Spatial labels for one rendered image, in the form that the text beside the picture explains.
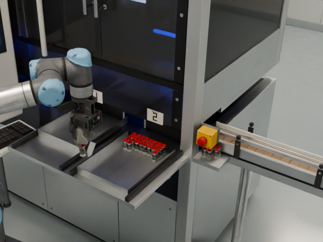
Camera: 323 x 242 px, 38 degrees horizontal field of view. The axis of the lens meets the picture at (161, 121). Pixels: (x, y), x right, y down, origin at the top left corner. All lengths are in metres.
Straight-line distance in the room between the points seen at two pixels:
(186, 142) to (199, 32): 0.50
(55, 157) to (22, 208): 1.18
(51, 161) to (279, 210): 1.71
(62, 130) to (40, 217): 1.00
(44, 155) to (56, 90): 0.78
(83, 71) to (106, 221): 1.33
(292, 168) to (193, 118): 0.45
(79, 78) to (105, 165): 0.60
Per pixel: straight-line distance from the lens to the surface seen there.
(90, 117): 1.58
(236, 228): 2.38
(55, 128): 2.29
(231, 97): 2.29
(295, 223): 3.20
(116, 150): 2.11
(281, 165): 2.02
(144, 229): 2.53
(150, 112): 2.09
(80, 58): 1.50
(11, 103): 1.41
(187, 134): 2.03
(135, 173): 1.97
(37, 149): 2.16
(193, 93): 1.92
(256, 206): 3.25
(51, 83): 1.37
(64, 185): 2.78
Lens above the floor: 2.06
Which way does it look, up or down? 30 degrees down
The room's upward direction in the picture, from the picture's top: 2 degrees clockwise
